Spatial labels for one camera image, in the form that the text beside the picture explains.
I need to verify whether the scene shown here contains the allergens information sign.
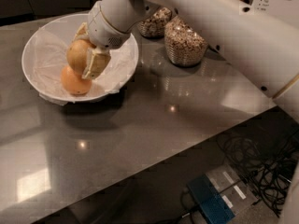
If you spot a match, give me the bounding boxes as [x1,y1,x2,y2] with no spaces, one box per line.
[252,0,299,28]

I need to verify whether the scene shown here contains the orange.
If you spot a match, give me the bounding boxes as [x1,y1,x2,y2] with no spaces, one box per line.
[66,39,95,75]
[60,65,92,95]

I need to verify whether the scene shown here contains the white bowl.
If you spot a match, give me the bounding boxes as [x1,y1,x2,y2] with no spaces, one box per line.
[21,14,139,105]

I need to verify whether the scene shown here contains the white paper bowl liner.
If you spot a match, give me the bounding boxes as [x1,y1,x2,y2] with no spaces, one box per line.
[33,29,138,105]

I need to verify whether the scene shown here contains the left glass cereal jar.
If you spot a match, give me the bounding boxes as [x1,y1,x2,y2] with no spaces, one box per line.
[137,7,172,38]

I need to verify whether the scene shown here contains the tangled black floor cables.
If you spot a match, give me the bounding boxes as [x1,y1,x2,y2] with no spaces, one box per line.
[214,129,299,218]

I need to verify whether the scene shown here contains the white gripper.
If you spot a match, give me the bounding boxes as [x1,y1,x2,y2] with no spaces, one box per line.
[73,1,130,79]

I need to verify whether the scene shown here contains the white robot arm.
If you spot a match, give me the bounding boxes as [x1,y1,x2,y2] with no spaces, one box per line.
[75,0,299,121]

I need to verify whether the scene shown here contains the blue grey floor box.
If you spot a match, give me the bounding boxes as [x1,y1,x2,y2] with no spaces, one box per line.
[187,164,257,224]

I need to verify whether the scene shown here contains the middle glass cereal jar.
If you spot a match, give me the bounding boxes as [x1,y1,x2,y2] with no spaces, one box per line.
[164,16,208,67]

